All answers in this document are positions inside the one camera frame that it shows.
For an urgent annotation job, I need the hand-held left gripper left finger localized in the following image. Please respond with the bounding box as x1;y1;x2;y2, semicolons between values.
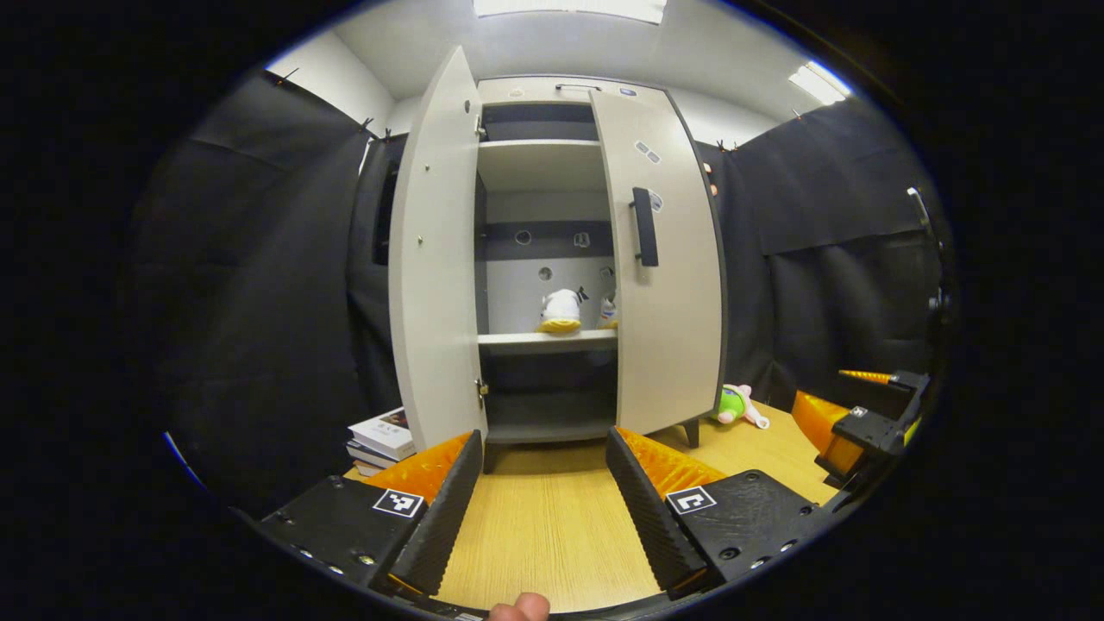
259;430;484;598

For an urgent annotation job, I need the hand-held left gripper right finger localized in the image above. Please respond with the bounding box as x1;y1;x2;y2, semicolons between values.
605;426;836;602

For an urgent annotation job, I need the grey shoe cabinet door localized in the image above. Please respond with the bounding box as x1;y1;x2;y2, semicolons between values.
388;46;489;452
590;88;725;436

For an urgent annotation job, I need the grey shoe cabinet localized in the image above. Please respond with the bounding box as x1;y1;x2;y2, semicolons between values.
470;76;730;474

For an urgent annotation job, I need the green plush toy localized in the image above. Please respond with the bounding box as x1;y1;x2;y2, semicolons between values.
712;384;770;430

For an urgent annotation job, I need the stack of books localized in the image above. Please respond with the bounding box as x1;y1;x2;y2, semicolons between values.
346;407;417;478

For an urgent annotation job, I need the small ceiling light panel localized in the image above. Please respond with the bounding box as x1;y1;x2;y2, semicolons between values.
787;60;853;107

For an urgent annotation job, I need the large ceiling light panel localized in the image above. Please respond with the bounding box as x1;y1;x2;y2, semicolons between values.
473;0;667;24

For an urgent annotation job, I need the black door handle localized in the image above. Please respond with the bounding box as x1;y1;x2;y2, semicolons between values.
630;187;660;267

